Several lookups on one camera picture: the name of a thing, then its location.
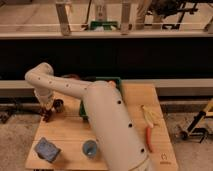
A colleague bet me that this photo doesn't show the dark grape bunch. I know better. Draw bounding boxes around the dark grape bunch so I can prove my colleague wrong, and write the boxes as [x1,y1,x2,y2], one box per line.
[40,108,53,122]

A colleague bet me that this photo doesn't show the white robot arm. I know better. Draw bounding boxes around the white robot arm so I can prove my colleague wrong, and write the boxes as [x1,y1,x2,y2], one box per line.
[25,62,153,171]

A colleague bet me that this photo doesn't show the small metal cup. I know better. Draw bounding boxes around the small metal cup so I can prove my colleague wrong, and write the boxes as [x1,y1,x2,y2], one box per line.
[53,99,64,113]

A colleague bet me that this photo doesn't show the blue sponge block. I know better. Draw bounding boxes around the blue sponge block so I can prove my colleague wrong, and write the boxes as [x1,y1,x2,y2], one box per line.
[34,137,61,163]

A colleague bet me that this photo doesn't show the small blue cup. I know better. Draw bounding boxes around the small blue cup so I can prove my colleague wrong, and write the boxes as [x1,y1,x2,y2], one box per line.
[82,140,98,158]

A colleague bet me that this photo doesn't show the orange fruit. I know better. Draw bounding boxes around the orange fruit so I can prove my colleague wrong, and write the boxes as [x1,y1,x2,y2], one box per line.
[108,80,116,88]

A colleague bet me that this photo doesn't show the green plastic tray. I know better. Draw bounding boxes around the green plastic tray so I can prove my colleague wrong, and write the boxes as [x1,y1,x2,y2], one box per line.
[79,76,122,121]

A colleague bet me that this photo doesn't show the green background tray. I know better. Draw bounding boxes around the green background tray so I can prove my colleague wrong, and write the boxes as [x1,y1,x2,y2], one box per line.
[90,21,118,30]

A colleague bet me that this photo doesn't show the orange carrot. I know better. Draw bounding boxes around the orange carrot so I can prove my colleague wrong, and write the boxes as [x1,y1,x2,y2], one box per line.
[146,126,153,153]

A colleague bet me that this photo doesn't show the yellow banana peel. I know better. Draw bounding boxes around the yellow banana peel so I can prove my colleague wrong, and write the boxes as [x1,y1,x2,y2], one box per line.
[141,105,159,128]

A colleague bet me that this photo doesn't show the black wheeled stand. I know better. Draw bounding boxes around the black wheeled stand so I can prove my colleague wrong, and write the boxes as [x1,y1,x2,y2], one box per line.
[179,98,213,144]

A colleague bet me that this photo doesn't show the brown pot with handle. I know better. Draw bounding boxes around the brown pot with handle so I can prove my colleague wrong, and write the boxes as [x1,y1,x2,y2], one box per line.
[61,74,96,82]

